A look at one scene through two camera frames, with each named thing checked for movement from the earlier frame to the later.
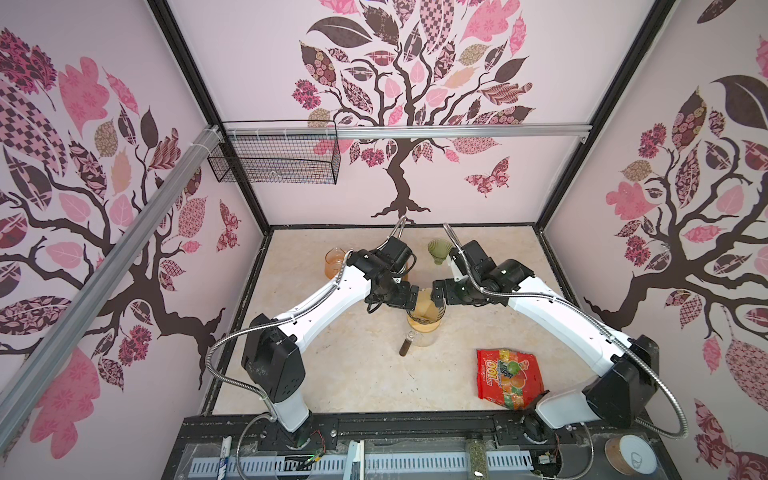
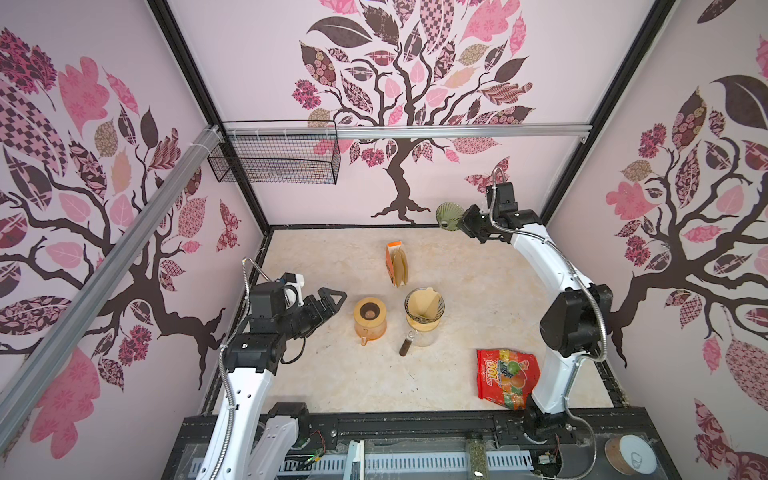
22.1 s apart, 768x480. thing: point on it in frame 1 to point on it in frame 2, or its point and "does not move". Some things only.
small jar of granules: (478, 459) does not move
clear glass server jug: (422, 339) does not move
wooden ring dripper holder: (423, 328) does not move
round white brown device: (629, 455) does not move
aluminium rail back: (252, 131) does not move
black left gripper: (400, 300) to (319, 316)
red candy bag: (508, 377) does not move
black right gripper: (446, 286) to (465, 223)
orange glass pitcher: (334, 262) to (366, 334)
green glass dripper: (438, 250) to (448, 215)
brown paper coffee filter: (426, 307) does not move
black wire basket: (279, 159) does not move
